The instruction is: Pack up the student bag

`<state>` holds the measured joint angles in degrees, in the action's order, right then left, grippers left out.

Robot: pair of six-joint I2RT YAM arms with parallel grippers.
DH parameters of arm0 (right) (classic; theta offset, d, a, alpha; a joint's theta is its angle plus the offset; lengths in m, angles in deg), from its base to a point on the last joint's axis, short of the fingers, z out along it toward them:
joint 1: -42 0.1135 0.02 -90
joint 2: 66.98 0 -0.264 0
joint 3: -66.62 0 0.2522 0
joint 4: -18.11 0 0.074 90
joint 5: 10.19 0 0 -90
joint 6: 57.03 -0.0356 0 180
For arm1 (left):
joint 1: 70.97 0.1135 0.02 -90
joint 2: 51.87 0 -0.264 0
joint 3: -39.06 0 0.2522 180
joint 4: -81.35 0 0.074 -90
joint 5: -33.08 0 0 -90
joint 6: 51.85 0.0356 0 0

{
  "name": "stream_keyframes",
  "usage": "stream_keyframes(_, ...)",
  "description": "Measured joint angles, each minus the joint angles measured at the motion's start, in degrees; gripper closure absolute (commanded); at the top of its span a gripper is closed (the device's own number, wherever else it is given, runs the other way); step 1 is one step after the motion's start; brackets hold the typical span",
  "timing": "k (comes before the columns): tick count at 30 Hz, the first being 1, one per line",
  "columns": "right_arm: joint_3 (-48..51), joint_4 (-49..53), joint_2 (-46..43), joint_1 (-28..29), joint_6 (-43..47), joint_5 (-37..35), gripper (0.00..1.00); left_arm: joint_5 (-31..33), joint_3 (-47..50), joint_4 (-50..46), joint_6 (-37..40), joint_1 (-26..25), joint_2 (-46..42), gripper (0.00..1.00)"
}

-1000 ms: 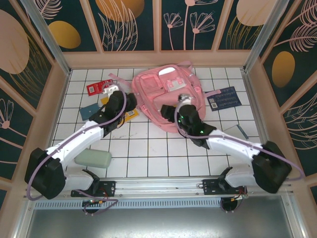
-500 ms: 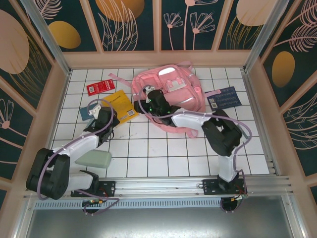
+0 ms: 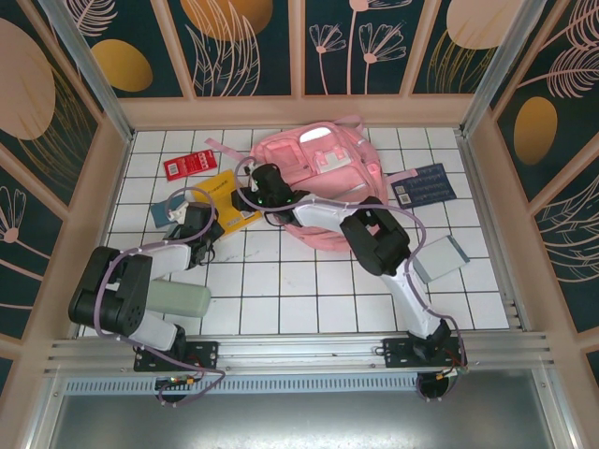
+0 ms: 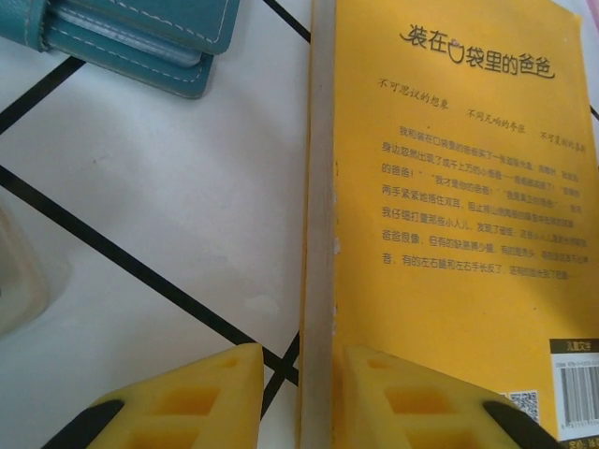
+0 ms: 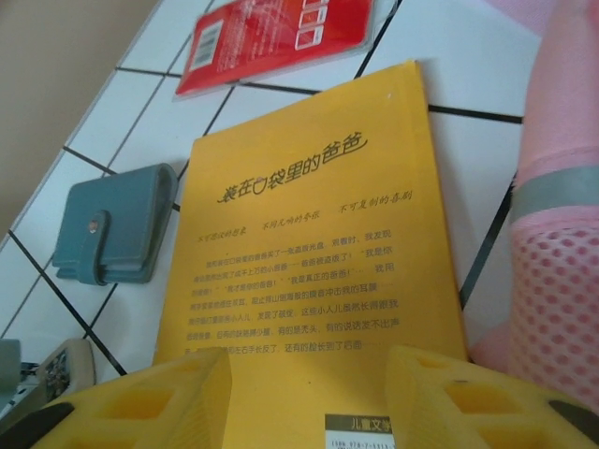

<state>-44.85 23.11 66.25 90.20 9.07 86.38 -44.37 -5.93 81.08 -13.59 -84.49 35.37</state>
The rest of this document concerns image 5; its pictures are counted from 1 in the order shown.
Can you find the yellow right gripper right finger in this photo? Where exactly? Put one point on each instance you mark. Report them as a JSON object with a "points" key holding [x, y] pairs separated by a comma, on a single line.
{"points": [[468, 411]]}

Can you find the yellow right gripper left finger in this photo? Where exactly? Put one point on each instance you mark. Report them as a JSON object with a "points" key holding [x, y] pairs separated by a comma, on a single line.
{"points": [[140, 411]]}

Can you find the light teal box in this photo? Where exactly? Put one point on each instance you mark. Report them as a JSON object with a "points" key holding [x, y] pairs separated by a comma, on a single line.
{"points": [[70, 369]]}

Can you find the teal leather wallet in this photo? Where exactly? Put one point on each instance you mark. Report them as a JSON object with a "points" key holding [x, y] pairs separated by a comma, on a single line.
{"points": [[126, 220]]}

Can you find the pink backpack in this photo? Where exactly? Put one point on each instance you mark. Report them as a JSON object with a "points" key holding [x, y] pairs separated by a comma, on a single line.
{"points": [[557, 234]]}

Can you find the yellow book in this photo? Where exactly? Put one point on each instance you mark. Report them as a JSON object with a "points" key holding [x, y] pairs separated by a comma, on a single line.
{"points": [[304, 234]]}

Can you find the red card packet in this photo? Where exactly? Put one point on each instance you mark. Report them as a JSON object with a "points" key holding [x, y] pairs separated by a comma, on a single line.
{"points": [[262, 42]]}

